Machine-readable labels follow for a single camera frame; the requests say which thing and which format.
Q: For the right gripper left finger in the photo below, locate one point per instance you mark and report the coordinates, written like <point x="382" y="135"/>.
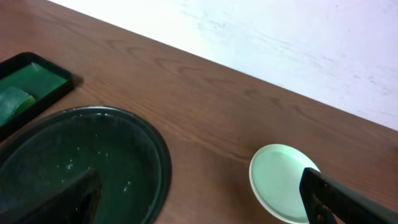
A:
<point x="75" y="201"/>

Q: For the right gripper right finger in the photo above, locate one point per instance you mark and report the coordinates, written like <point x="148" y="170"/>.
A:
<point x="325" y="200"/>

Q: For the mint plate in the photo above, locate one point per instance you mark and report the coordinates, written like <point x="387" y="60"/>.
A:
<point x="275" y="172"/>

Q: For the green scouring sponge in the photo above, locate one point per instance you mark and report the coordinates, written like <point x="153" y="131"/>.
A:
<point x="13" y="102"/>

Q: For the round black serving tray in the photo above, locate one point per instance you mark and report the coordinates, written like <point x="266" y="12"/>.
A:
<point x="129" y="154"/>

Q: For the black rectangular water tray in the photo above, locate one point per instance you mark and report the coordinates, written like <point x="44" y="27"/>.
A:
<point x="44" y="80"/>

